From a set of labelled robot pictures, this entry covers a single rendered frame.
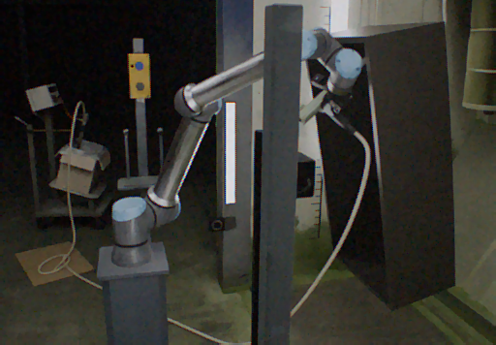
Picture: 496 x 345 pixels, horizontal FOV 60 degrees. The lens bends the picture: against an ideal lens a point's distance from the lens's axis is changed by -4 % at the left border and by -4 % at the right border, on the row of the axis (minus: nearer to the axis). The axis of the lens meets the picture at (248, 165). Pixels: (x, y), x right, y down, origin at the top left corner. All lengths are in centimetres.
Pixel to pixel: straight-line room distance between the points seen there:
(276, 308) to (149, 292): 130
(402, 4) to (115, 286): 238
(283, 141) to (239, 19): 201
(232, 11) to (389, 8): 103
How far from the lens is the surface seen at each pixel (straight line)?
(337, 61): 152
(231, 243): 293
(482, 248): 304
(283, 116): 71
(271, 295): 82
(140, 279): 205
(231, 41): 267
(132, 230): 202
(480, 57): 305
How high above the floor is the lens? 157
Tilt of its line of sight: 14 degrees down
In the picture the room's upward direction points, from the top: 1 degrees clockwise
